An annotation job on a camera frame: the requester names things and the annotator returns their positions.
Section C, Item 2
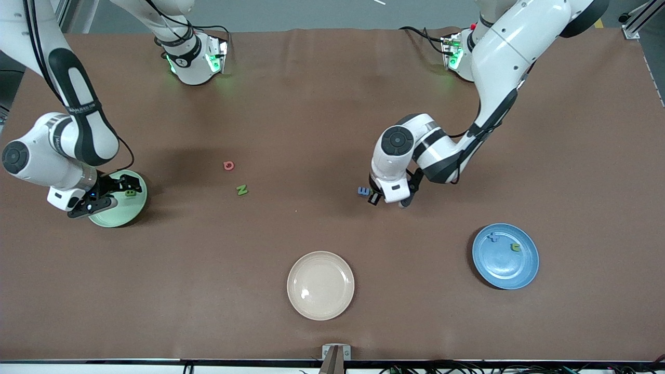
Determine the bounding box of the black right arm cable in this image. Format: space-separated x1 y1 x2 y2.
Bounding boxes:
99 136 135 175

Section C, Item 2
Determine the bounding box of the brown stand post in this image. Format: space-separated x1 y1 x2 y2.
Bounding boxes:
318 346 345 374

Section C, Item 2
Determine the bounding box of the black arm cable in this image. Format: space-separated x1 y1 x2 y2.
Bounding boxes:
99 136 135 175
447 62 536 183

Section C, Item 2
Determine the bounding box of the brown table mat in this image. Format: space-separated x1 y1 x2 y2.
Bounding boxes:
0 27 665 363

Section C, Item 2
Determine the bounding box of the black right base cable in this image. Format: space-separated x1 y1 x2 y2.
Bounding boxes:
184 16 232 39

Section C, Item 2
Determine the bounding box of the blue plate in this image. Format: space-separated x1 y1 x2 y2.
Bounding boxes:
472 223 540 290

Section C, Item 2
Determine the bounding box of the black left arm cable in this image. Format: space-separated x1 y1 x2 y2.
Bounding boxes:
447 62 536 183

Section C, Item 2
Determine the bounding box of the green plate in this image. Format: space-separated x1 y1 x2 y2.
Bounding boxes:
87 170 149 228

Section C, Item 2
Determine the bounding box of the beige plate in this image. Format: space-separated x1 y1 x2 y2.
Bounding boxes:
287 251 355 321

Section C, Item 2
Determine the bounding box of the black base cable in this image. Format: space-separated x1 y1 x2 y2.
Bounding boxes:
184 16 232 39
399 26 447 55

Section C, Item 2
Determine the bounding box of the black cable bundle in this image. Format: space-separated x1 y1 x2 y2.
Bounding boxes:
379 360 665 374

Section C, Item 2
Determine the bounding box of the black left base cable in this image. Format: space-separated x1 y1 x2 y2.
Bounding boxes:
399 26 447 55

